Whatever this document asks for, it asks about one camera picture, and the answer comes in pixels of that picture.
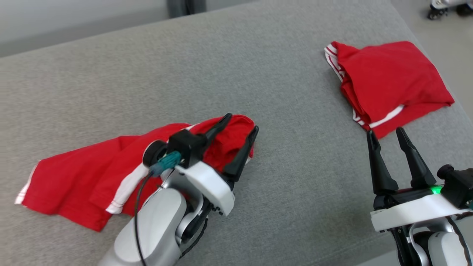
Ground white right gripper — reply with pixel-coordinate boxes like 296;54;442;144
367;127;473;266

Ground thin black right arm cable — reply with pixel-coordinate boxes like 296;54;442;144
445;216;473;266

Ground teal plug left camera cable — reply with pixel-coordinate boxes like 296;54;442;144
134;151;182;266

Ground red white-striped shorts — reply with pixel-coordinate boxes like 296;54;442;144
15;114;256;232

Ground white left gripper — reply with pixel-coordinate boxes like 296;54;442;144
176;113;259;217

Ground red number 23 basketball jersey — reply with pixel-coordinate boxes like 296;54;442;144
324;41;455;140

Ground grey metal wall post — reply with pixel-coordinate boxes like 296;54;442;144
167;0;207;18

